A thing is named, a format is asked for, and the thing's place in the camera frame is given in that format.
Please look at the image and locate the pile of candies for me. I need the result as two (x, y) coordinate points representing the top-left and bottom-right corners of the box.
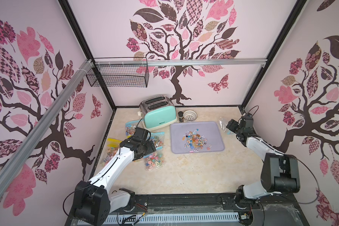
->
(182, 129), (212, 153)

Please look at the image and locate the candy bag blue zip front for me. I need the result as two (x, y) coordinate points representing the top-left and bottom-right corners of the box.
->
(218, 117), (233, 135)

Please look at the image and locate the white sink strainer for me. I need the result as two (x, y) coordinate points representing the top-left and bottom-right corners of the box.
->
(183, 110), (198, 121)

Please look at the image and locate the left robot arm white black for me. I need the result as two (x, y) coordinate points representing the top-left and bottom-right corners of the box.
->
(65, 128), (156, 226)

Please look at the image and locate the black wire basket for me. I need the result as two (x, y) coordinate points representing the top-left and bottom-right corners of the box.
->
(86, 56), (149, 88)

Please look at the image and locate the candy bag yellow zip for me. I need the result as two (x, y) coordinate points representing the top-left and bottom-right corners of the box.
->
(99, 138), (121, 167)

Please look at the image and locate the small dark spice jar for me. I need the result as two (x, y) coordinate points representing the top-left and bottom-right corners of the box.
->
(178, 111), (184, 122)

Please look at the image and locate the lavender plastic tray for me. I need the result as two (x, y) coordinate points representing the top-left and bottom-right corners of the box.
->
(170, 121), (225, 154)

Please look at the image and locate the candy bag near toaster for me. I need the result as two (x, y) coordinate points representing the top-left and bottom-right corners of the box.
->
(125, 119), (142, 137)

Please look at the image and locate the aluminium rail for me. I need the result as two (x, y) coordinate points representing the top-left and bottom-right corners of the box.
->
(95, 58), (267, 67)
(0, 59), (93, 210)

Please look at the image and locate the aluminium rail left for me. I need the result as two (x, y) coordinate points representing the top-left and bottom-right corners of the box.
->
(0, 59), (93, 210)

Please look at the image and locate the candy bag blue zip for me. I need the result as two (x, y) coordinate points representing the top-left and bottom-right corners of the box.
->
(145, 151), (165, 171)
(150, 132), (165, 151)
(218, 117), (233, 135)

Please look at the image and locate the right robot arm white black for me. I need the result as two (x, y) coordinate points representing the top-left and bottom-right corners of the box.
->
(226, 113), (302, 209)

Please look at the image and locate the aluminium rail back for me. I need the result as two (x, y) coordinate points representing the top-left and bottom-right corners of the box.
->
(95, 58), (267, 67)

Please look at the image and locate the black base frame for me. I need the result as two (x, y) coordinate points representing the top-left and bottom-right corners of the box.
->
(64, 192), (310, 226)

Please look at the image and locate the white cable duct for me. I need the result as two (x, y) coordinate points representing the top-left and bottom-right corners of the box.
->
(104, 212), (240, 226)

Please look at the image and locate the mint green toaster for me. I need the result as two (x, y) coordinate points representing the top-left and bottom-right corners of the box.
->
(138, 95), (178, 131)

